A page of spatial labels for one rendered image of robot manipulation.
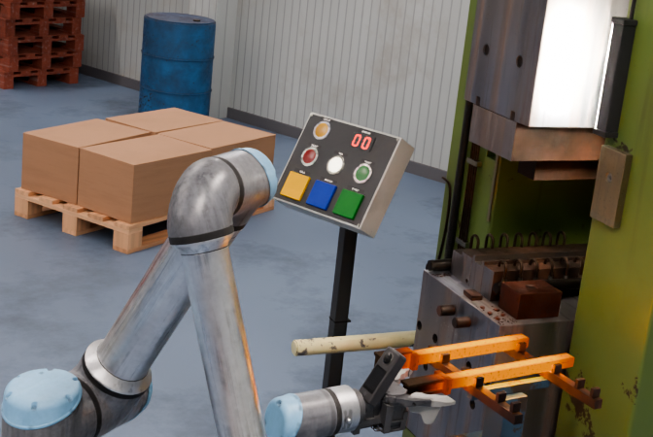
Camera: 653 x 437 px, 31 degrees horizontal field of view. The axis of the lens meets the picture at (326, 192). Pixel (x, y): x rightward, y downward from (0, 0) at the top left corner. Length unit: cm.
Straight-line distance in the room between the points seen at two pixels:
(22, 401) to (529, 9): 140
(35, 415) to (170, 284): 36
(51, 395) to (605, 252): 126
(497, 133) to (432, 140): 476
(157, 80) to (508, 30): 561
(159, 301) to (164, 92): 599
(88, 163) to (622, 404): 365
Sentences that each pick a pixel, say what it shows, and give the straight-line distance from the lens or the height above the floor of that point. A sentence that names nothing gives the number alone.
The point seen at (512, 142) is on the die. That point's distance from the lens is 279.
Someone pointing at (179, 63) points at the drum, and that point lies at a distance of 818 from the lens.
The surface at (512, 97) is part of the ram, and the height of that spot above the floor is 142.
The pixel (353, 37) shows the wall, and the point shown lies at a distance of 794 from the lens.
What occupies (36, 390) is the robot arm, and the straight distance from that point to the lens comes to 236.
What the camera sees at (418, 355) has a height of 93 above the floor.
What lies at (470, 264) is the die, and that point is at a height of 97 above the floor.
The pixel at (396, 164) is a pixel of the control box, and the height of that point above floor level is 112.
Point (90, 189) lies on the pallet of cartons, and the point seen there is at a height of 25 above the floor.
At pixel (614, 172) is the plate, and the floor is 131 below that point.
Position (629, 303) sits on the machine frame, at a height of 103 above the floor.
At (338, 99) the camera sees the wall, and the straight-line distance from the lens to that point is 805.
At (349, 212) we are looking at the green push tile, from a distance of 320.
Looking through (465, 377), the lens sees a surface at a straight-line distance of 243.
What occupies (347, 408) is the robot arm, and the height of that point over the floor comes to 92.
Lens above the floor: 190
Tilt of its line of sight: 16 degrees down
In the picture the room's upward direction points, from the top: 6 degrees clockwise
